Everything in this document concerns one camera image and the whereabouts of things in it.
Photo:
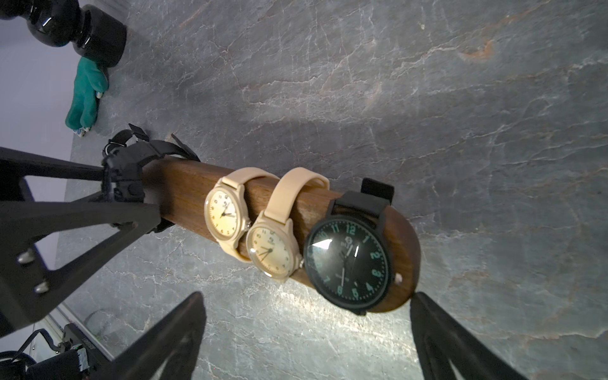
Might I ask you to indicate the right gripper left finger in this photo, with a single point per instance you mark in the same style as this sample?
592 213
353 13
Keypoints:
174 343

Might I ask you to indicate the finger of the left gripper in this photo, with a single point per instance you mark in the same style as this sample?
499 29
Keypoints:
50 249
23 164

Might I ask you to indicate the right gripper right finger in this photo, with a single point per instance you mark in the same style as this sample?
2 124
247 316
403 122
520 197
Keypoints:
442 345

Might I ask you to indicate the beige band watch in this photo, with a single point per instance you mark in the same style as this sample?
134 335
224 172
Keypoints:
271 242

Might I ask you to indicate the brown wooden watch stand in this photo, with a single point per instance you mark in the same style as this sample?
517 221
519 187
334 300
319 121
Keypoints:
180 188

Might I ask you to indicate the black chunky sport watch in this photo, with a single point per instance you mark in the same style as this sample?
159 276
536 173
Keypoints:
123 169

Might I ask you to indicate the black round-face watch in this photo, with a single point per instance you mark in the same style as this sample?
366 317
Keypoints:
346 257

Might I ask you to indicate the black thin band watch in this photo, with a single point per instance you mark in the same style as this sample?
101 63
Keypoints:
122 137

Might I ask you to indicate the green work glove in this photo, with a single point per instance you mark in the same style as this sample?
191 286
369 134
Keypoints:
89 81

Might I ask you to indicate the black ribbed plant pot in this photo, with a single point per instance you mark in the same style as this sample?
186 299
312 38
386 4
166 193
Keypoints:
94 34

